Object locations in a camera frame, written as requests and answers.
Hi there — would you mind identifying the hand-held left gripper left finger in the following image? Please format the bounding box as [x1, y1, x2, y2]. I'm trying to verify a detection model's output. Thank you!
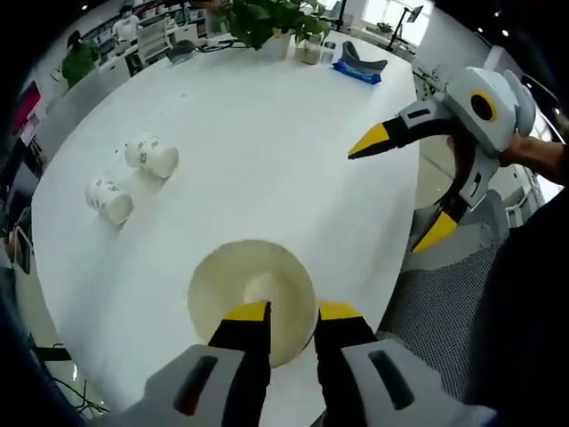
[95, 300, 273, 427]

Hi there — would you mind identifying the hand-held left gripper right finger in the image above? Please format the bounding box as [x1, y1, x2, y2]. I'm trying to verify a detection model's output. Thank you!
[313, 300, 497, 427]

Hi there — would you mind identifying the green printed white paper cup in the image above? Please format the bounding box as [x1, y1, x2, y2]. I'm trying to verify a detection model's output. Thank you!
[84, 176, 134, 227]
[186, 238, 317, 369]
[124, 133, 180, 179]

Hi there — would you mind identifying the person's right hand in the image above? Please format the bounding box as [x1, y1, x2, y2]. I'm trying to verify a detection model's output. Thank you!
[497, 134, 559, 174]

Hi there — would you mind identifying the grey curved object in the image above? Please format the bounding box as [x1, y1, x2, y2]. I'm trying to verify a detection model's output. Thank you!
[341, 39, 389, 77]

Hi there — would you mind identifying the grey mesh office chair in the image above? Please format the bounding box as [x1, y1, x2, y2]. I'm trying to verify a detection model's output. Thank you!
[377, 190, 508, 399]

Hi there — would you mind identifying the small monitor on black stand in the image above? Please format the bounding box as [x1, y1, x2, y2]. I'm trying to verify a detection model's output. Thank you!
[389, 4, 426, 52]

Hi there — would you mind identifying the person's dark clothing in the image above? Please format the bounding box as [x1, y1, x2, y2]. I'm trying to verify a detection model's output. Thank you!
[466, 177, 569, 406]

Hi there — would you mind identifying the small glass jar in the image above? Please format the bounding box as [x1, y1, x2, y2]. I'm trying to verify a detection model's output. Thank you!
[295, 33, 324, 67]

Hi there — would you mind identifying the black laptop stand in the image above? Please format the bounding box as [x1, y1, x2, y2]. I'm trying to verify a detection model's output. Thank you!
[33, 341, 72, 364]

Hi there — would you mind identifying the green potted plant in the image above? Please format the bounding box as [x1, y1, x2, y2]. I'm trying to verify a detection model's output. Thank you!
[220, 0, 333, 58]

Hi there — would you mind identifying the grey round device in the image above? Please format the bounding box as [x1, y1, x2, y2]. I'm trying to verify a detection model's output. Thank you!
[166, 39, 196, 63]

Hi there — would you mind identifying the white mesh office chair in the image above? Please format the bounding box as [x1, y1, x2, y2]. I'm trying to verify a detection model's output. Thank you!
[135, 20, 170, 63]

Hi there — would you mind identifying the white desk partition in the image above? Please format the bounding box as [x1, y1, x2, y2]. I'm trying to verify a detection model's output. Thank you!
[44, 52, 137, 119]

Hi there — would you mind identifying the large red display screen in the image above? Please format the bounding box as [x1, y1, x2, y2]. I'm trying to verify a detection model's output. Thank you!
[11, 79, 48, 134]

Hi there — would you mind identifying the black cable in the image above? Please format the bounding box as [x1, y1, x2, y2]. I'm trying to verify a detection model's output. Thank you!
[195, 38, 250, 51]

